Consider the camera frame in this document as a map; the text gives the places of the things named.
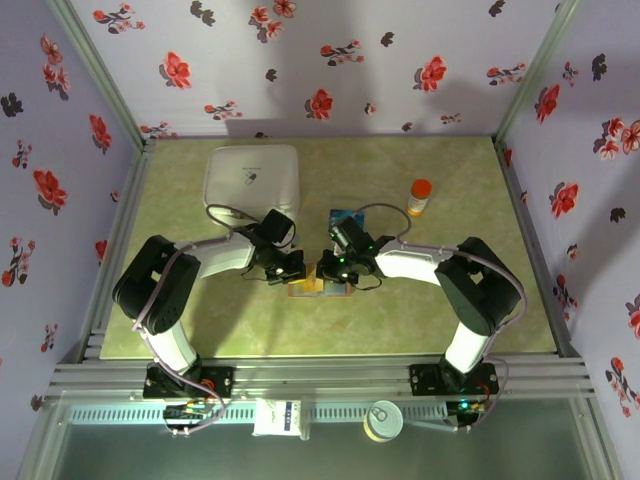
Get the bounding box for yellow credit card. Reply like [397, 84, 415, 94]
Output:
[304, 263, 325, 295]

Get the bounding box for brown leather card holder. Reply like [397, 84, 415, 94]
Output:
[287, 277, 357, 300]

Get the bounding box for white plastic medicine box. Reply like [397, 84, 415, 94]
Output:
[202, 143, 301, 227]

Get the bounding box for orange pill bottle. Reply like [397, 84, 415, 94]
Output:
[405, 178, 434, 217]

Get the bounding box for tin can with pull tab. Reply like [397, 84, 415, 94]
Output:
[363, 399, 405, 444]

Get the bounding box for white packet with blue print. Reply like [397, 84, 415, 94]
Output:
[252, 397, 304, 437]

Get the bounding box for aluminium front frame rail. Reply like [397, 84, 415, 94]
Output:
[47, 354, 599, 401]

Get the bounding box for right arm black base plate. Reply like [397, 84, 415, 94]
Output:
[408, 362, 500, 397]

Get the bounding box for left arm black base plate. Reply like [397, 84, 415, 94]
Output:
[143, 363, 236, 400]

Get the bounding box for aluminium side rail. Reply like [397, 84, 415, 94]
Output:
[78, 139, 157, 362]
[493, 139, 584, 359]

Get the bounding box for slotted grey cable duct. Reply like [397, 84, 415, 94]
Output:
[67, 402, 451, 424]

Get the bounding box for aluminium frame post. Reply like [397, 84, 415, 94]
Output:
[492, 0, 584, 147]
[45, 0, 157, 151]

